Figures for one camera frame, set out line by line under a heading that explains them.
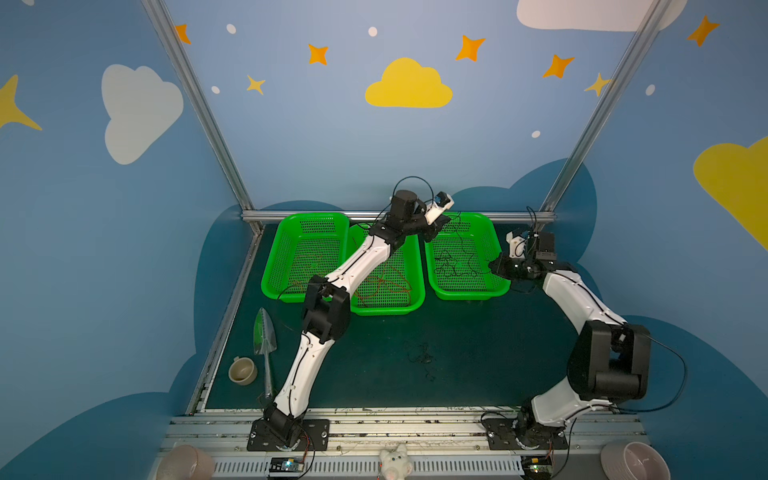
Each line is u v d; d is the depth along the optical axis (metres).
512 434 0.75
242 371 0.84
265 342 0.90
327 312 0.60
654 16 0.70
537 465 0.72
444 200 0.76
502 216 1.11
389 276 1.08
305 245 1.15
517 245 0.80
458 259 1.10
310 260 1.11
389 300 1.01
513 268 0.78
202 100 0.84
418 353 0.88
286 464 0.71
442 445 0.73
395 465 0.68
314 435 0.74
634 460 0.71
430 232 0.82
